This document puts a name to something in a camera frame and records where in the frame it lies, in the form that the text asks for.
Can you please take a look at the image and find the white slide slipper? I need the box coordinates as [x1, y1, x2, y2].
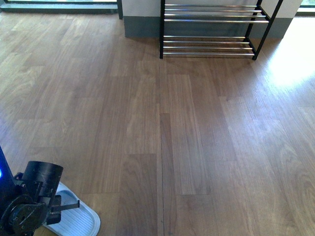
[44, 182, 100, 236]

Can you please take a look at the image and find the black metal shoe rack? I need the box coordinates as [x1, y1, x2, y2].
[159, 0, 283, 60]

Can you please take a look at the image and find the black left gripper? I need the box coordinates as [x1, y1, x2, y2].
[0, 161, 80, 236]

